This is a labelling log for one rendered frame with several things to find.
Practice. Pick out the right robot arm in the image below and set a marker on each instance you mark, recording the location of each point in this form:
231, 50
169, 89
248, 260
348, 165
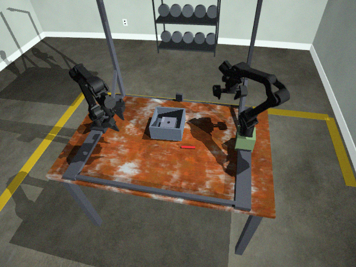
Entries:
92, 88

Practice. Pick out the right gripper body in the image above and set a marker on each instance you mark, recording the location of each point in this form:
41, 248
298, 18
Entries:
108, 122

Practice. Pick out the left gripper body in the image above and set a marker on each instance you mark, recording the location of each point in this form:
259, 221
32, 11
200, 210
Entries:
217, 90

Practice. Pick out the grey metal post with diagonal brace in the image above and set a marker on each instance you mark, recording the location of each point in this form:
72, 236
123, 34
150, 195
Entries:
117, 74

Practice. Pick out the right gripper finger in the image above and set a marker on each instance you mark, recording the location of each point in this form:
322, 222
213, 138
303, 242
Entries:
115, 127
120, 115

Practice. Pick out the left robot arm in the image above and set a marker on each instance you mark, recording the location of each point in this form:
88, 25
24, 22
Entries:
235, 74

